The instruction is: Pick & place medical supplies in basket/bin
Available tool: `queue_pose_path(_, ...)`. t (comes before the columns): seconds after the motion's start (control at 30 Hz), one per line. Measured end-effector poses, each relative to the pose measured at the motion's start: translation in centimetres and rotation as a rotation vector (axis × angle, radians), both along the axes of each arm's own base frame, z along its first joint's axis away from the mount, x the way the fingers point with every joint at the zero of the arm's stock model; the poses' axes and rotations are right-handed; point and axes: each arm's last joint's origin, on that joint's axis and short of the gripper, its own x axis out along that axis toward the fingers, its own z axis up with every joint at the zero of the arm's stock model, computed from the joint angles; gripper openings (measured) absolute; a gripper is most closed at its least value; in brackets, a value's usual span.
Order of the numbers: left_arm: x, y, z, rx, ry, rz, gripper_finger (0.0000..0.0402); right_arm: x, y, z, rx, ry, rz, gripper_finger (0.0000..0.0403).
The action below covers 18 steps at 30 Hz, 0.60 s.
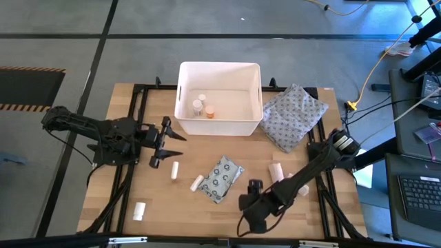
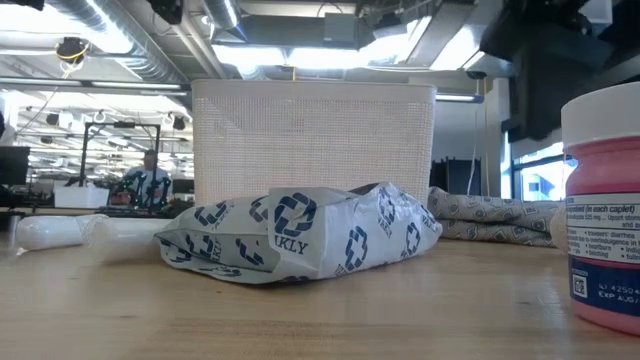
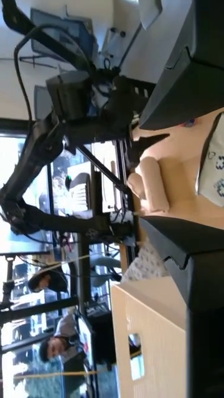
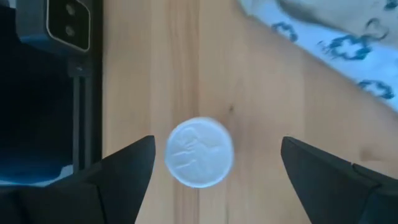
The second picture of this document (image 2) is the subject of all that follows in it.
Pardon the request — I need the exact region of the beige bandage roll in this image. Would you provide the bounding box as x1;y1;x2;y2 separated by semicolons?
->
549;202;570;253

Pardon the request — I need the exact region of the white pouch blue cross print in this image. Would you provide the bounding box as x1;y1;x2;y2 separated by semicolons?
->
154;182;444;285

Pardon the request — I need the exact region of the black monitor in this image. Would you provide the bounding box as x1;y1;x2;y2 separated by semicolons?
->
0;145;31;186

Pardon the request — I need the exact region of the white perforated plastic basket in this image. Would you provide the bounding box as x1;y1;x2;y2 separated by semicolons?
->
191;78;438;206

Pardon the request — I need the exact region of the person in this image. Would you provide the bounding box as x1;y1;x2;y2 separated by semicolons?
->
117;148;174;209

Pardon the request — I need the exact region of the white plastic bin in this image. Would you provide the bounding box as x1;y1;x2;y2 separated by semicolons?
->
53;185;110;209

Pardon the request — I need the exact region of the black ceiling cable reel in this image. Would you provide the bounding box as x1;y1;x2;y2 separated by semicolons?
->
54;36;91;65

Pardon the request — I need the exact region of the black metal frame stand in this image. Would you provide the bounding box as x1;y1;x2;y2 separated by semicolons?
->
78;121;162;201

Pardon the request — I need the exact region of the pink medicine bottle white cap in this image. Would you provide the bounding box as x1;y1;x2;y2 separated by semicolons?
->
560;82;640;337

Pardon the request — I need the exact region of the grey patterned folded cloth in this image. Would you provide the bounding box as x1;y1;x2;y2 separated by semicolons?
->
427;186;564;249

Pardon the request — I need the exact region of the black cabinet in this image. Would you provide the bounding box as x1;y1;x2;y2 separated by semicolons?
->
429;157;484;197

